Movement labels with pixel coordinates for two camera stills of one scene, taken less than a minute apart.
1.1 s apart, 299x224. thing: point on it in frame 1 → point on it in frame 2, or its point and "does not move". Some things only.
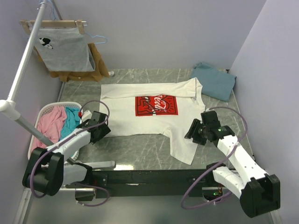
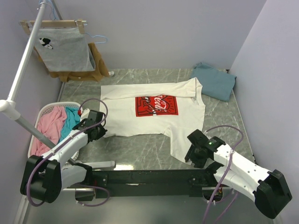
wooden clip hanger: x=29 y=24 does not move
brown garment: x=100 y=73 does not move
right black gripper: x=192 y=132 → x=199 y=163
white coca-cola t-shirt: x=169 y=108 does not move
